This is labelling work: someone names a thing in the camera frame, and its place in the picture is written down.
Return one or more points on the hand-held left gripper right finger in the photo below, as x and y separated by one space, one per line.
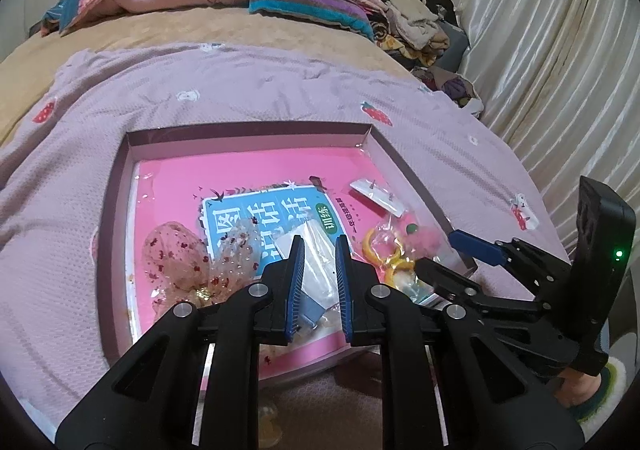
344 290

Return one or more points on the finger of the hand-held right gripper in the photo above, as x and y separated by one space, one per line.
445 280
475 245

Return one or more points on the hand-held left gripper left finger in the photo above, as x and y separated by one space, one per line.
295 285

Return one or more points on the clear bag with white card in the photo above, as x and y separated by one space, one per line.
317 255

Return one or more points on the pink fluffy strawberry hair clip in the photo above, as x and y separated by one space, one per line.
425 240

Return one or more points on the clear bag of yellow rings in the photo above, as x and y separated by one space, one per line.
387 255

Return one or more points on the earring card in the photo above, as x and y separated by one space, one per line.
380 195

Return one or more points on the beige dotted organza bow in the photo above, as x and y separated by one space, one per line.
175 255

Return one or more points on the shallow dark cardboard box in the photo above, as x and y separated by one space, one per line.
115 255

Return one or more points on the person's right forearm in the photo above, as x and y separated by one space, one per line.
612 390

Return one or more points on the person's right hand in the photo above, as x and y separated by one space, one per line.
582 390

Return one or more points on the pink book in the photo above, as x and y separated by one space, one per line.
175 180

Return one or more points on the cream satin curtain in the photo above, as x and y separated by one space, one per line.
550 55

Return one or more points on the purple printed blanket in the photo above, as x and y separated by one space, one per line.
250 85

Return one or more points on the pile of clothes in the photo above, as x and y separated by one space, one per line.
415 25

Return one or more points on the striped pillow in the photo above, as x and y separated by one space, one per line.
310 5

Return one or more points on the tan bed sheet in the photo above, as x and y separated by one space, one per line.
150 30

